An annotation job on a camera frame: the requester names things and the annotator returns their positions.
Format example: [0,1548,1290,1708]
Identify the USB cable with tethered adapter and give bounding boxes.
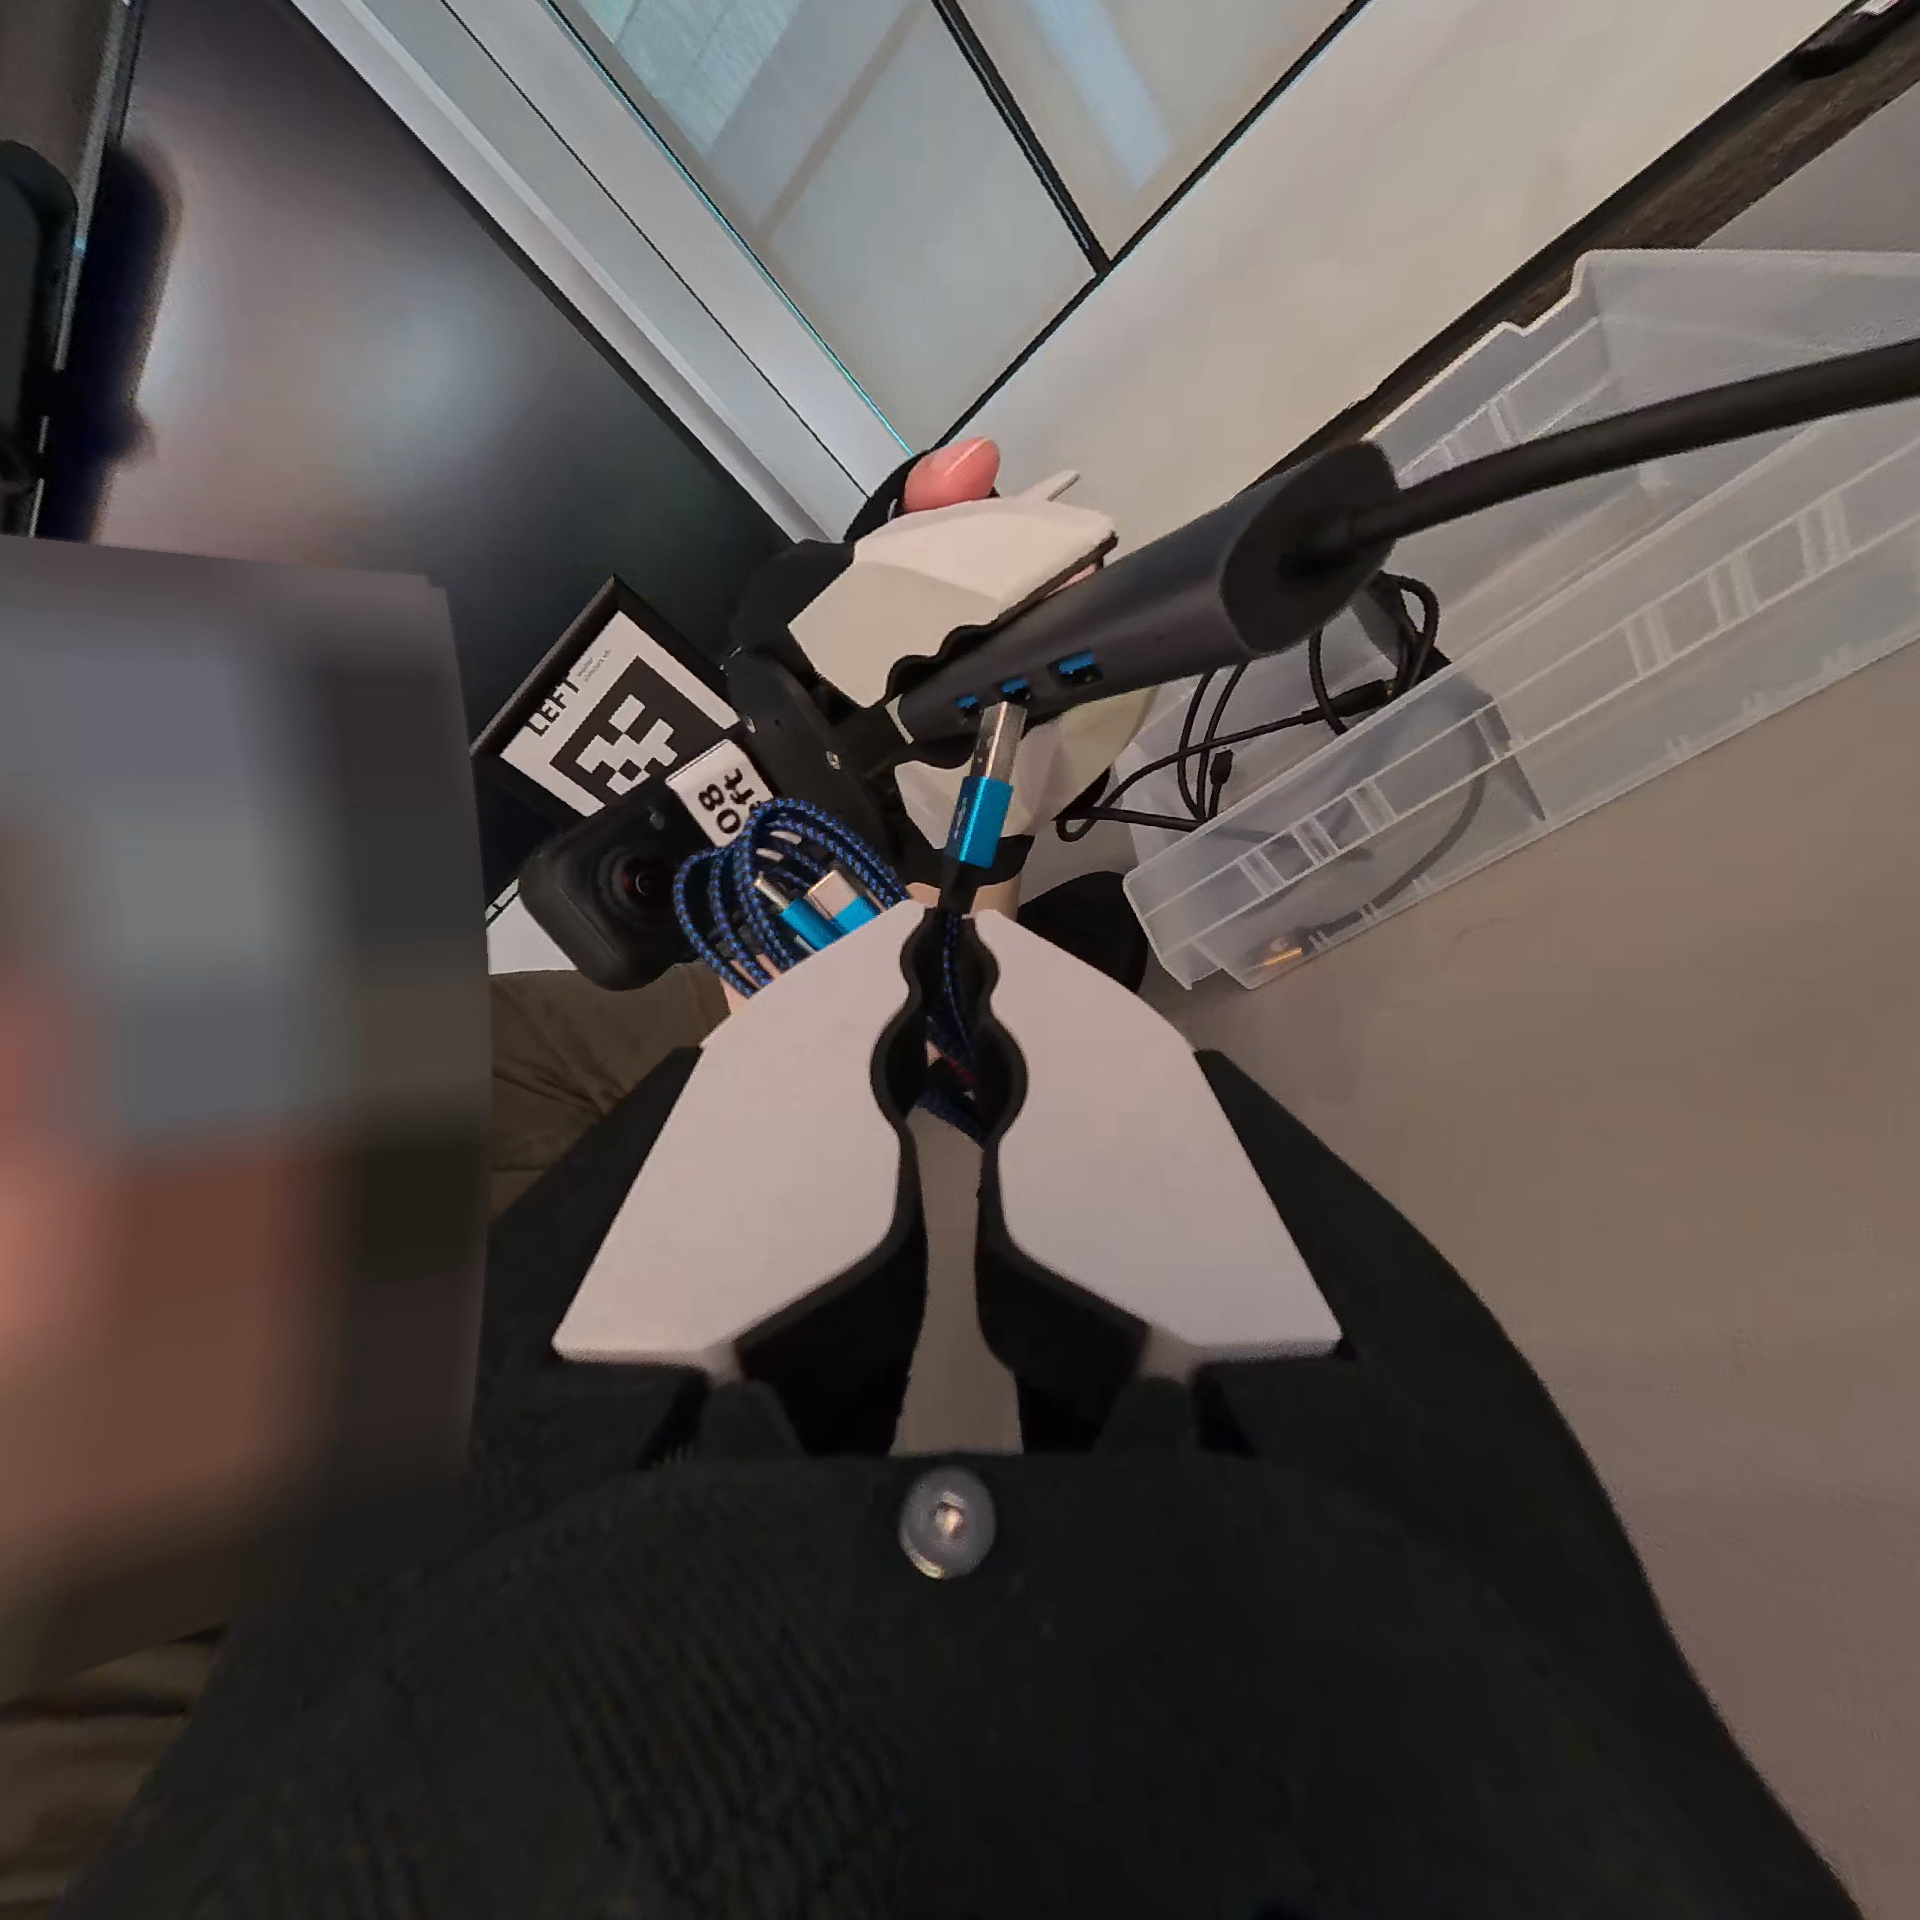
[1321,329,1920,579]

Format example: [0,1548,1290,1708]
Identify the grey metal USB hub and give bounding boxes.
[888,446,1405,769]

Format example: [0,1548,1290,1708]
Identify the clear plastic bin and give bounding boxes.
[1133,244,1920,996]

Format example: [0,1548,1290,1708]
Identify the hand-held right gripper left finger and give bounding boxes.
[549,913,924,1420]

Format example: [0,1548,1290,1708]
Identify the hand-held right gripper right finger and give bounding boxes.
[976,896,1344,1420]

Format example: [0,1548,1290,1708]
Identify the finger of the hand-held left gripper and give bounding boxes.
[787,494,1122,710]

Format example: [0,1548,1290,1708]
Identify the black monitor screen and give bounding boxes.
[56,0,804,901]

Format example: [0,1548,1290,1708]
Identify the blue red braided cable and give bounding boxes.
[675,703,1035,1135]

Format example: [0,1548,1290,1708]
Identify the person's left hand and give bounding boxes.
[902,434,1009,518]

